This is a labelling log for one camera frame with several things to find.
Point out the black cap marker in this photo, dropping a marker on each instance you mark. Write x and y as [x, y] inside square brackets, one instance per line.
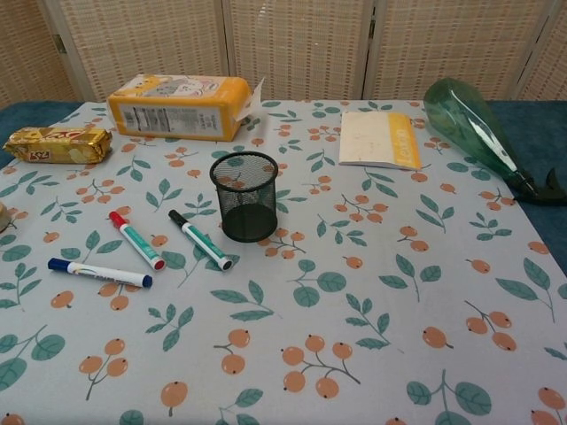
[201, 241]

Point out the red cap marker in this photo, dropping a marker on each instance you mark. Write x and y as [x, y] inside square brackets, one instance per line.
[139, 243]

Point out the blue capped pen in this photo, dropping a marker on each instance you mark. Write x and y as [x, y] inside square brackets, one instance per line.
[102, 272]

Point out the black pen cup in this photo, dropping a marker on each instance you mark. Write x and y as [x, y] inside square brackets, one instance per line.
[248, 221]

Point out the floral leaf tablecloth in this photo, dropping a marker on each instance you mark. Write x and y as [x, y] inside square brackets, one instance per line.
[354, 288]

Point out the white yellow notebook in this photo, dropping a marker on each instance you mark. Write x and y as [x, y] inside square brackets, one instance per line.
[372, 139]

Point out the yellow cat tissue pack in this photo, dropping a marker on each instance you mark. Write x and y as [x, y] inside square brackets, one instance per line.
[177, 115]

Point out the woven folding screen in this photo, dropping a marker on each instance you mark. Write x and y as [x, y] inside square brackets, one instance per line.
[288, 44]

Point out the green spray bottle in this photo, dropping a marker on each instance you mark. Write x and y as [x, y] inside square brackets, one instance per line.
[465, 119]

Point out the gold biscuit pack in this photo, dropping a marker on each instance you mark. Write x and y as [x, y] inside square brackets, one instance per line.
[53, 146]

